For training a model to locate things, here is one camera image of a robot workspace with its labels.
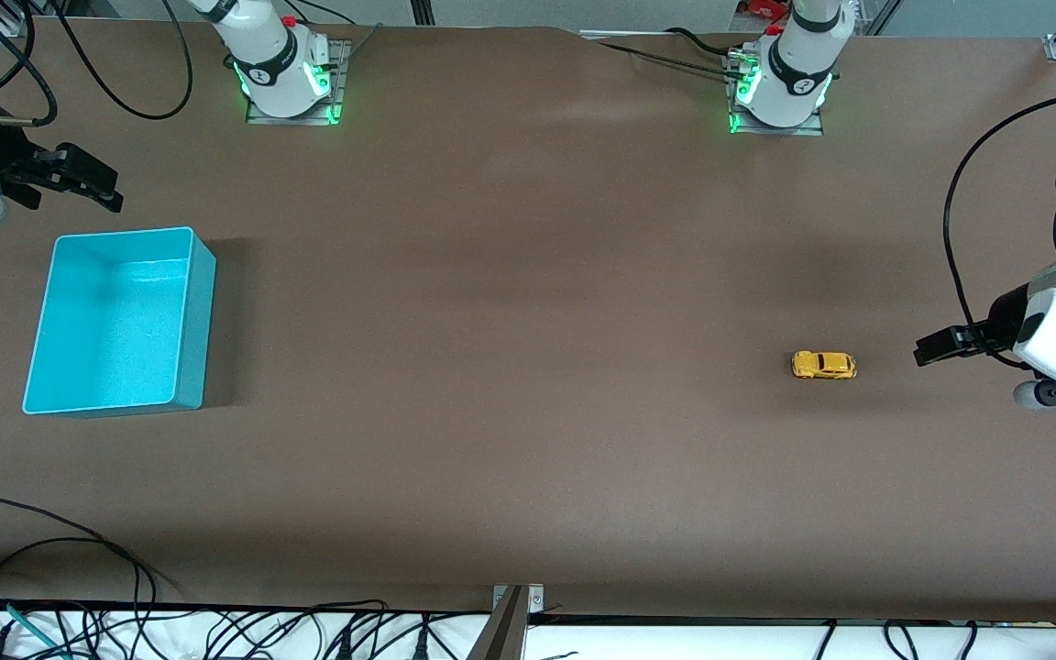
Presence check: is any yellow beetle toy car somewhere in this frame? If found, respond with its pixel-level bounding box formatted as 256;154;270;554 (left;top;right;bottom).
791;350;858;381

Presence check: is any teal plastic storage bin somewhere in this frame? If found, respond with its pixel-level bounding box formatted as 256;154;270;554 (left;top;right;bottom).
22;226;217;419

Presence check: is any brown table cover mat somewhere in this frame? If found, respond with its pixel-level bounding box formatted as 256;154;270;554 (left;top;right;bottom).
0;16;1056;626

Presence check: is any long looping black cable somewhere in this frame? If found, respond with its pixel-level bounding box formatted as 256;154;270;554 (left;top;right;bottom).
49;0;195;121

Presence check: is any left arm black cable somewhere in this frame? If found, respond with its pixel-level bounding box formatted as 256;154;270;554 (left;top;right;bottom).
942;90;1056;370

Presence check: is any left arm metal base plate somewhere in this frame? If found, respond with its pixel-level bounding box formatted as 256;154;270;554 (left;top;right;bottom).
724;50;827;138

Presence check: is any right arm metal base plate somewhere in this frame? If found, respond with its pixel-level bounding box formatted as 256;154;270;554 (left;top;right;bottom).
245;38;351;127

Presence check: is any thin black base cable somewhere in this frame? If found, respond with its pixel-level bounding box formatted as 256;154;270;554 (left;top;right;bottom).
293;0;384;67

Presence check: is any small black cable loop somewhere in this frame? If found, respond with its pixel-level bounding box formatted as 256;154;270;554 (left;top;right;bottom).
0;537;159;660

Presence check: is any curved black base cable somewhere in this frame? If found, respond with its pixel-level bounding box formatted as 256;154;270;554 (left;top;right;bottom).
664;26;742;60

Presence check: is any straight black base cable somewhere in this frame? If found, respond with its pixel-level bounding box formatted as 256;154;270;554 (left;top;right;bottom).
596;40;751;82

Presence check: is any teal cable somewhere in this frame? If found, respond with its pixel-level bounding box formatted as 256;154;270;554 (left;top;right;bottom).
0;596;72;660

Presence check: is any metal table clamp bracket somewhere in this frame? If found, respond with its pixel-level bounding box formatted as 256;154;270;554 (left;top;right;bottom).
465;583;545;660

